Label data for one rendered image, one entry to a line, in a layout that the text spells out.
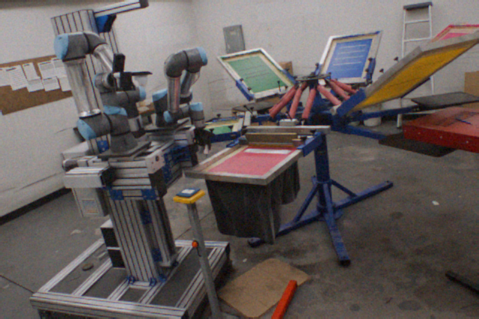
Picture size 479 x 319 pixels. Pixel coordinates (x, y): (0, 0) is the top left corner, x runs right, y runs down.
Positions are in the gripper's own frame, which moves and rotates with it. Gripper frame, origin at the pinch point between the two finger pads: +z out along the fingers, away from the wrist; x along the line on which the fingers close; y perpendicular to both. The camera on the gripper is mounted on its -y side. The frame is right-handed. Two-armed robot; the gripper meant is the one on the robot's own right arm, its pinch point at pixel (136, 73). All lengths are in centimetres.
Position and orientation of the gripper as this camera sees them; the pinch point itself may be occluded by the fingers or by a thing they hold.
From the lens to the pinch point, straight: 159.3
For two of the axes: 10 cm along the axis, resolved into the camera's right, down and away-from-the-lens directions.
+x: -7.1, 2.1, -6.8
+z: 7.0, 1.2, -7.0
